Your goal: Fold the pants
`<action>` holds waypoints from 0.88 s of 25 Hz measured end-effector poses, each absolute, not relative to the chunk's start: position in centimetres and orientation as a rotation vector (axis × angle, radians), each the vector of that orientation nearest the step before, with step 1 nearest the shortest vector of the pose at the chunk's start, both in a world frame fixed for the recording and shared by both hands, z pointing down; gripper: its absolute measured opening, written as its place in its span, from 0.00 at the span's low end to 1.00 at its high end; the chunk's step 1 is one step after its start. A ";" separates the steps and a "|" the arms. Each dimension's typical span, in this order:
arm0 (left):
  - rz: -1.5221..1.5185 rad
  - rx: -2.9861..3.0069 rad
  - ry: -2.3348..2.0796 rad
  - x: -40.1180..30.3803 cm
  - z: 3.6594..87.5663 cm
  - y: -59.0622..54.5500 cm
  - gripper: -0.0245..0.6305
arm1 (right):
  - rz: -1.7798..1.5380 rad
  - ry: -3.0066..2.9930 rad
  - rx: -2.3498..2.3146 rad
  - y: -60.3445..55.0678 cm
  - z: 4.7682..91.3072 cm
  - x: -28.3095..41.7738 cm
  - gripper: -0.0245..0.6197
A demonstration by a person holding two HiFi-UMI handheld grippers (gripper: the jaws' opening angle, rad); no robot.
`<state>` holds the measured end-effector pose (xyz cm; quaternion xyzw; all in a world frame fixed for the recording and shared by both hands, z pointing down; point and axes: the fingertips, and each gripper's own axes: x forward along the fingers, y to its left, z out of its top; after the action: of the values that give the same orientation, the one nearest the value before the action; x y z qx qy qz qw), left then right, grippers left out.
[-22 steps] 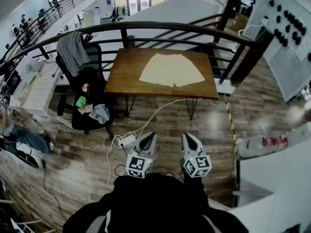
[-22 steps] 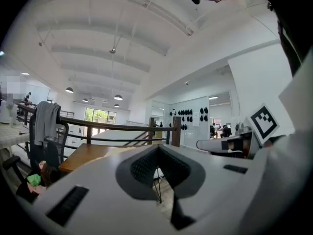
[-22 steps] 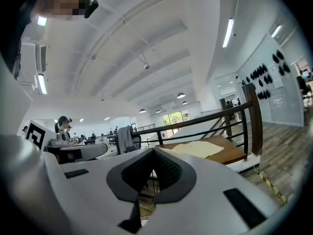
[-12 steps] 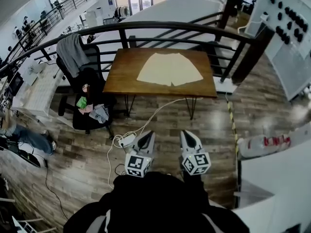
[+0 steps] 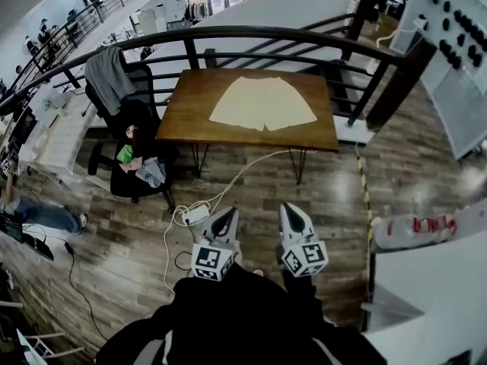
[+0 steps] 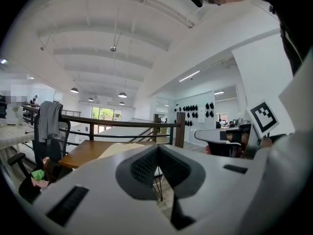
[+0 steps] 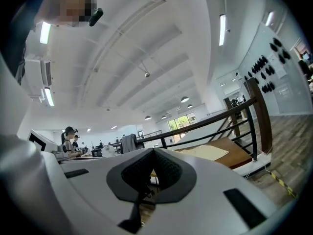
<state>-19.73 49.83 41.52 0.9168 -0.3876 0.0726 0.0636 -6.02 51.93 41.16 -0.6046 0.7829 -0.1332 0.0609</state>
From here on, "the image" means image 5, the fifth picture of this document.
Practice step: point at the white table with papers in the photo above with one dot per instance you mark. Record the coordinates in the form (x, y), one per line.
(61, 135)

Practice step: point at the person's right forearm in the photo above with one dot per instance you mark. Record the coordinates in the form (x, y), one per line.
(300, 291)

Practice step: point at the white metal chair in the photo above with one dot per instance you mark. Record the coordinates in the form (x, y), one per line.
(42, 346)

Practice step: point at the white power strip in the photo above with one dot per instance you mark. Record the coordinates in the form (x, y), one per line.
(195, 215)

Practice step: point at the black office chair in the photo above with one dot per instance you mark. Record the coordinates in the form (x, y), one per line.
(131, 186)

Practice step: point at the black garment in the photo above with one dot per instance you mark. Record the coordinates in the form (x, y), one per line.
(142, 124)

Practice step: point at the person's black clothing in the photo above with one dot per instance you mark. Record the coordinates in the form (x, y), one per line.
(236, 318)

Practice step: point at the white counter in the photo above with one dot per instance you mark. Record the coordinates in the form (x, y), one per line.
(430, 302)

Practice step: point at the clothes rack with garments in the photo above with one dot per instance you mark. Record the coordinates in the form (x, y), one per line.
(196, 11)

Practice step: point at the white board with black pegs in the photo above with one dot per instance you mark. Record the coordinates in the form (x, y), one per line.
(456, 89)

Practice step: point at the wooden table with hairpin legs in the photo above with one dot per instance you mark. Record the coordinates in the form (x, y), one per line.
(190, 124)

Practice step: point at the grey garment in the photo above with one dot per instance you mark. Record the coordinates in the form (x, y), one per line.
(110, 78)

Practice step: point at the white plastic bag red print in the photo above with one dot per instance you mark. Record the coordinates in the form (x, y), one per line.
(411, 230)

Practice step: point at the light grey crumpled cloth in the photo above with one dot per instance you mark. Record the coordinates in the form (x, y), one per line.
(152, 173)

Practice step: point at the dark wooden post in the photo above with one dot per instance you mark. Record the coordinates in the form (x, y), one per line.
(399, 86)

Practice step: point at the yellow black striped floor tape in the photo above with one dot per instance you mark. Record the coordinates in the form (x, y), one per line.
(366, 192)

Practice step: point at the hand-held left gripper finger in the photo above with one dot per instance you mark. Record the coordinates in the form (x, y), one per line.
(215, 223)
(233, 223)

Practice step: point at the beige pants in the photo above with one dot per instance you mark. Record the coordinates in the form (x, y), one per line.
(262, 103)

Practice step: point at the green cloth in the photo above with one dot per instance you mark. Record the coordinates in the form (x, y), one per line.
(125, 153)

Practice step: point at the black metal railing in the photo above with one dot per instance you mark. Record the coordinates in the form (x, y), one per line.
(243, 32)

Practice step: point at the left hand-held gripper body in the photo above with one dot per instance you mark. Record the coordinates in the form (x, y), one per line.
(211, 259)

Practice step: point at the pink cloth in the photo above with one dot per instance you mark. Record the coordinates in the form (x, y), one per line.
(131, 165)

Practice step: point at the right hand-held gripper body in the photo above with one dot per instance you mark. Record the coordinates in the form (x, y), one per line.
(304, 257)

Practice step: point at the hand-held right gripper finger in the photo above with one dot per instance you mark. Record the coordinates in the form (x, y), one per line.
(285, 223)
(302, 224)

